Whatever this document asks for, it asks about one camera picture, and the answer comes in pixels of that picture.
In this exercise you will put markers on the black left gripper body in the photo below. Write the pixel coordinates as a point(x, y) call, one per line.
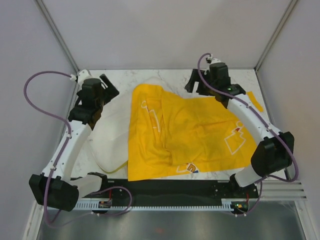
point(102, 101)

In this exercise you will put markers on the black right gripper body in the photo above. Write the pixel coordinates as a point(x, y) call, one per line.
point(212, 83)

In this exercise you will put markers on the white pillow yellow piping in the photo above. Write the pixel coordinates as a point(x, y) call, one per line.
point(108, 142)

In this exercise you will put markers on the yellow pillowcase with logo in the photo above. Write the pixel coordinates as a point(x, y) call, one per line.
point(170, 135)

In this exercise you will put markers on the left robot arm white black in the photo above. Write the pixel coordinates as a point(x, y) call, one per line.
point(79, 127)

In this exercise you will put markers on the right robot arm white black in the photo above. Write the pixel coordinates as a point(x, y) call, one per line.
point(274, 151)

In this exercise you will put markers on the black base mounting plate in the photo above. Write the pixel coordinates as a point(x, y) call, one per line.
point(169, 192)

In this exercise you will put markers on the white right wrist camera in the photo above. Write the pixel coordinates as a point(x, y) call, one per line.
point(211, 60)

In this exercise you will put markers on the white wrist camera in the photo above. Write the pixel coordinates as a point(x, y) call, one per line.
point(81, 76)
point(211, 60)

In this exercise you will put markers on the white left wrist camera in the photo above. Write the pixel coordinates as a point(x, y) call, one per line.
point(81, 76)

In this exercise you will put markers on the right aluminium corner post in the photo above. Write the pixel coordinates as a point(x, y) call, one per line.
point(275, 34)

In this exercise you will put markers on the aluminium corner post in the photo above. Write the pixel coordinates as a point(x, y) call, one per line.
point(56, 33)
point(275, 34)

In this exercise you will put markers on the left aluminium corner post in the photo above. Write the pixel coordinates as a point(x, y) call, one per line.
point(56, 33)

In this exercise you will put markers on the aluminium front frame rail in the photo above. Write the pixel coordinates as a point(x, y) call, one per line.
point(282, 190)

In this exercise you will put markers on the white slotted cable duct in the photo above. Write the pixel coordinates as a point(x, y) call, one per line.
point(98, 205)

